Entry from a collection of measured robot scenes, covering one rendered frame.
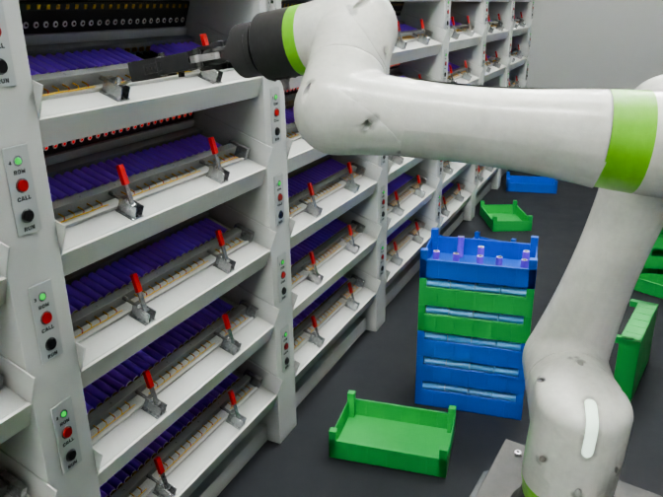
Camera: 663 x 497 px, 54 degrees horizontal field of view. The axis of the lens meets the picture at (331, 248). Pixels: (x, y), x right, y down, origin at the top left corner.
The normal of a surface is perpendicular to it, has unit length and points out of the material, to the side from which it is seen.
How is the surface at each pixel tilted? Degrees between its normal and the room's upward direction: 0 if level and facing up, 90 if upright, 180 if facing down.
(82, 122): 110
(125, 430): 20
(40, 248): 90
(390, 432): 0
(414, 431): 0
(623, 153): 94
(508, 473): 4
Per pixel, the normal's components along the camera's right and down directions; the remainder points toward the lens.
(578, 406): -0.14, -0.78
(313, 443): -0.01, -0.94
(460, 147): -0.21, 0.75
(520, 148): -0.25, 0.56
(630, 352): -0.55, 0.29
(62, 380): 0.91, 0.14
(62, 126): 0.85, 0.45
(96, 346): 0.30, -0.83
